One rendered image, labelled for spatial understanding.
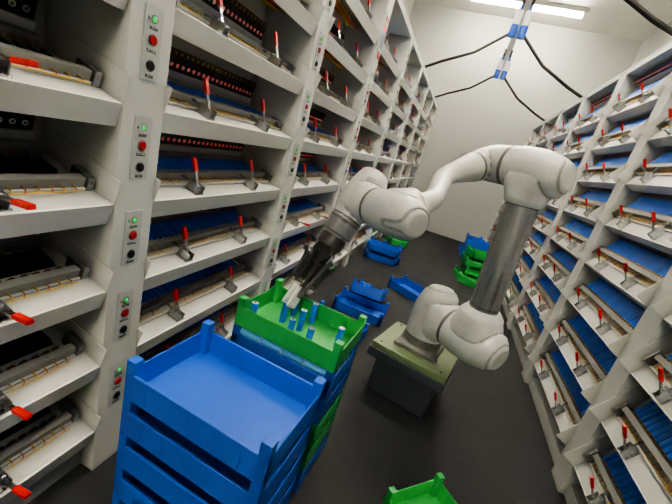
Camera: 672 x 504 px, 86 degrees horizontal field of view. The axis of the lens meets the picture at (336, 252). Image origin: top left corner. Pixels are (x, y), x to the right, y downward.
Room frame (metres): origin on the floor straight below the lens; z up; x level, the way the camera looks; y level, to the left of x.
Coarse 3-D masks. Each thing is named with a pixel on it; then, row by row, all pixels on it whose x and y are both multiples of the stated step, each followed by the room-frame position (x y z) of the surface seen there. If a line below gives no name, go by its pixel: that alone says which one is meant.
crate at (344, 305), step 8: (344, 288) 2.10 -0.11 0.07; (336, 296) 1.92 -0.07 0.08; (344, 296) 2.10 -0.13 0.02; (352, 296) 2.10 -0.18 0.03; (360, 296) 2.08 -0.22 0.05; (336, 304) 1.92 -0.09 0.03; (344, 304) 1.91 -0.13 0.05; (352, 304) 2.04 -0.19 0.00; (360, 304) 2.07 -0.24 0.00; (368, 304) 2.07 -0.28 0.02; (376, 304) 2.06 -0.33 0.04; (344, 312) 1.90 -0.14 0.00; (352, 312) 1.89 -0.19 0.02; (360, 312) 1.88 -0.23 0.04; (368, 312) 1.99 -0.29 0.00; (376, 312) 2.02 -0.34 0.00; (384, 312) 2.03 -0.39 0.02; (368, 320) 1.87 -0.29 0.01; (376, 320) 1.86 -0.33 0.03
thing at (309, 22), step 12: (264, 0) 1.24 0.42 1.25; (276, 0) 1.09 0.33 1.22; (288, 0) 1.14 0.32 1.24; (300, 0) 1.33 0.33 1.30; (312, 0) 1.34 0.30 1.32; (288, 12) 1.16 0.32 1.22; (300, 12) 1.21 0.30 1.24; (312, 12) 1.34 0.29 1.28; (300, 24) 1.24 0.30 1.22; (312, 24) 1.30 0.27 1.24
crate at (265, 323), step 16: (272, 288) 0.99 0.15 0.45; (240, 304) 0.84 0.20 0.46; (272, 304) 0.99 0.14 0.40; (304, 304) 0.99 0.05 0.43; (320, 304) 0.98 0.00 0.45; (240, 320) 0.83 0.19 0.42; (256, 320) 0.82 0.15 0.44; (272, 320) 0.90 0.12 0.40; (288, 320) 0.92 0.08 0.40; (320, 320) 0.97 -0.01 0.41; (336, 320) 0.96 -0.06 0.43; (352, 320) 0.94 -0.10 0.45; (272, 336) 0.80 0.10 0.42; (288, 336) 0.79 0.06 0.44; (304, 336) 0.86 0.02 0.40; (320, 336) 0.89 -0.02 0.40; (352, 336) 0.94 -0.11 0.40; (304, 352) 0.77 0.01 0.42; (320, 352) 0.76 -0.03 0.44; (336, 352) 0.75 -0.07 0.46; (336, 368) 0.76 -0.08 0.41
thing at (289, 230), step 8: (312, 200) 2.04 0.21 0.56; (320, 200) 2.03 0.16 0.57; (328, 208) 2.01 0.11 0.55; (312, 216) 1.83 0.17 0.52; (328, 216) 1.99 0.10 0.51; (288, 224) 1.55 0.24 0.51; (312, 224) 1.76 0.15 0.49; (320, 224) 1.90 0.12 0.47; (288, 232) 1.49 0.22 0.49; (296, 232) 1.60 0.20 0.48
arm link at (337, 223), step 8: (336, 216) 0.96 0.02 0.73; (344, 216) 0.95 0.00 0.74; (328, 224) 0.95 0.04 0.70; (336, 224) 0.95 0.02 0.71; (344, 224) 0.95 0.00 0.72; (352, 224) 0.95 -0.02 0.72; (336, 232) 0.94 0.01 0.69; (344, 232) 0.94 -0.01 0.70; (352, 232) 0.96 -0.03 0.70; (344, 240) 0.97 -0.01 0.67
